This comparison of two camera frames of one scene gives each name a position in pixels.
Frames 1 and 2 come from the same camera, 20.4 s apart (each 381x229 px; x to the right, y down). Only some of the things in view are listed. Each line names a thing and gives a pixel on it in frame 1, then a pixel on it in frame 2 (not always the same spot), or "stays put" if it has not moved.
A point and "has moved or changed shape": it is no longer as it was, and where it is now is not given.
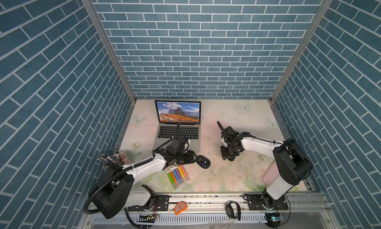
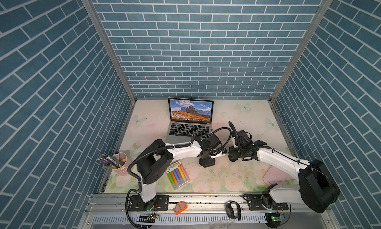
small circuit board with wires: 147,218 stays put
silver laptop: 178,119 has moved or changed shape
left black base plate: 161,204 stays put
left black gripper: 190,157 -> 209,163
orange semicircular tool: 180,207 stays put
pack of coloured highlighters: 177,176 stays put
